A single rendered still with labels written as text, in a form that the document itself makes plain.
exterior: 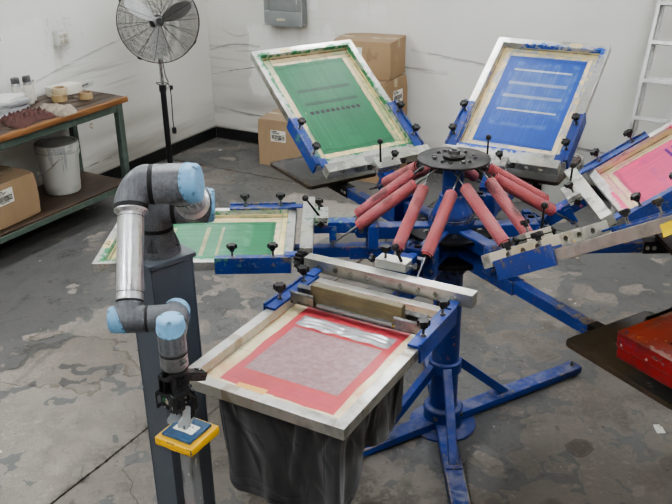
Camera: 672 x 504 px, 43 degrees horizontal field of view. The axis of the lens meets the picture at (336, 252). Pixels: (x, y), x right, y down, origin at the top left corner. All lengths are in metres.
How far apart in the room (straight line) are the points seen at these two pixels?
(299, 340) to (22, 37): 4.31
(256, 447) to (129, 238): 0.80
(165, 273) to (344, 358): 0.67
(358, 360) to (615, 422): 1.83
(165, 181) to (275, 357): 0.71
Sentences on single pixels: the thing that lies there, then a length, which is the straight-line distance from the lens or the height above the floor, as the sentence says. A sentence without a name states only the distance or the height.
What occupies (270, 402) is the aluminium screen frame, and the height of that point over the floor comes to 0.99.
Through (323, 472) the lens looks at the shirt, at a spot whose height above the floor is 0.72.
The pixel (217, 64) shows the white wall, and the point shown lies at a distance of 8.28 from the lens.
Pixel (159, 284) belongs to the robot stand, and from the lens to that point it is 2.94.
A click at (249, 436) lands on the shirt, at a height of 0.76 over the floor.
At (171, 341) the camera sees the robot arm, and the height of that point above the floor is 1.28.
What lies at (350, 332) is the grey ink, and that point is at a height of 0.96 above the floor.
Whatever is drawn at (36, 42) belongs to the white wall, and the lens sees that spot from 6.79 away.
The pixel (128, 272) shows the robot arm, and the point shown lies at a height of 1.39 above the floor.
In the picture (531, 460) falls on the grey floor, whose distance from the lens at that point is 3.97.
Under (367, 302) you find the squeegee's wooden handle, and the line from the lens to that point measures 2.91.
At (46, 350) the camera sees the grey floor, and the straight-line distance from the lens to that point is 4.98.
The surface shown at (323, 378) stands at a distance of 2.67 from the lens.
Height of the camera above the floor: 2.40
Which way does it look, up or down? 24 degrees down
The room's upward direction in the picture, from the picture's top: 1 degrees counter-clockwise
